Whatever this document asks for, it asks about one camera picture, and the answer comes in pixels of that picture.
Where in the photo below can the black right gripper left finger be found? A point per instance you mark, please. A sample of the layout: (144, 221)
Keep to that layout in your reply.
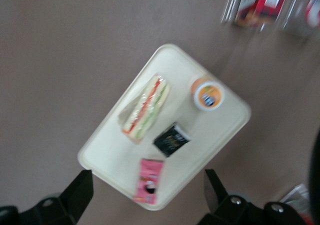
(75, 200)

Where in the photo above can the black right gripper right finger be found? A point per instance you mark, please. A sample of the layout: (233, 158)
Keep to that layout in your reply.
(220, 202)

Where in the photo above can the triangle sandwich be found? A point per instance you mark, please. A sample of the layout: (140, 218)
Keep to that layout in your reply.
(147, 105)

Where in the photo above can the beige plastic tray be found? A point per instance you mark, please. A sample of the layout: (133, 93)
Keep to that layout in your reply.
(220, 135)

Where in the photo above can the pink snack packet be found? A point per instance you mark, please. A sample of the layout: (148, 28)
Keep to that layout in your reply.
(148, 182)

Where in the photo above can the clear acrylic bottle rack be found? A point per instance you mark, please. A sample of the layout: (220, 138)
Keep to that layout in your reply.
(297, 195)

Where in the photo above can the black snack packet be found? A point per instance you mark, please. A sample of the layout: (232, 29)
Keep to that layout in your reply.
(171, 141)

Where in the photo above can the orange lid cup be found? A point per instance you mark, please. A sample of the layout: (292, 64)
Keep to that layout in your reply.
(207, 95)

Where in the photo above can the clear acrylic stepped display stand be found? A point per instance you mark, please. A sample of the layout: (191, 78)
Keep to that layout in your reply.
(230, 10)

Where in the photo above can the red cookie box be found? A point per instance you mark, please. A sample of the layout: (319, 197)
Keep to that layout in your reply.
(262, 5)

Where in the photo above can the red lid cup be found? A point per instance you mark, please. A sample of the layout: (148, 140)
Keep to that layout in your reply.
(313, 10)

